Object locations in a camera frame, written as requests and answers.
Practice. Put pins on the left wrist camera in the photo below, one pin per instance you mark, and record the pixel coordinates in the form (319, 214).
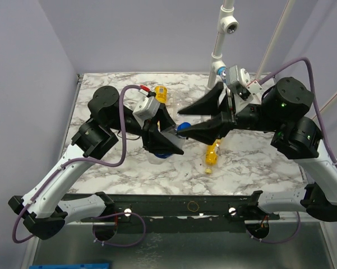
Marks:
(147, 106)

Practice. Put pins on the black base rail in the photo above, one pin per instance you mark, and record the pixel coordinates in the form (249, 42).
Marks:
(184, 214)

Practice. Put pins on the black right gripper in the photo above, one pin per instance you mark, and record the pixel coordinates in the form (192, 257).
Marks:
(230, 112)

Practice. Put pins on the blue tray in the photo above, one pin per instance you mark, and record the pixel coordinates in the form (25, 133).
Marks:
(105, 265)

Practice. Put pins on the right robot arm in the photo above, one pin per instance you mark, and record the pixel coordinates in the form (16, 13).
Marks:
(282, 112)

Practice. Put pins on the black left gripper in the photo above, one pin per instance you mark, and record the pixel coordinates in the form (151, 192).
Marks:
(153, 139)

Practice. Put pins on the white PVC pipe frame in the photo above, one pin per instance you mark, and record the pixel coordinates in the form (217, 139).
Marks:
(272, 33)

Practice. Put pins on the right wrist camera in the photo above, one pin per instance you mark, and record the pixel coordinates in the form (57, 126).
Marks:
(243, 90)

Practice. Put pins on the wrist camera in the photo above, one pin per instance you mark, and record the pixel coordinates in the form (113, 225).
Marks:
(147, 106)
(243, 90)

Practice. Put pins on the blue bottle cap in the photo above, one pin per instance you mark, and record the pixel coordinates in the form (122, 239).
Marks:
(183, 126)

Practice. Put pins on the clear bottle blue label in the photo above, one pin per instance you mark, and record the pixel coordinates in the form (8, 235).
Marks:
(161, 145)

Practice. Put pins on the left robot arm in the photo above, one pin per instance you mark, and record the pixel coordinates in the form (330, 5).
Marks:
(102, 140)

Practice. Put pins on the blue plastic faucet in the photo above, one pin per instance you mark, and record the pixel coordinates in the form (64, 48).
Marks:
(222, 73)

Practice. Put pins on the yellow bottle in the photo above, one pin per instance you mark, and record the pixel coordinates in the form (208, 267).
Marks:
(161, 94)
(211, 156)

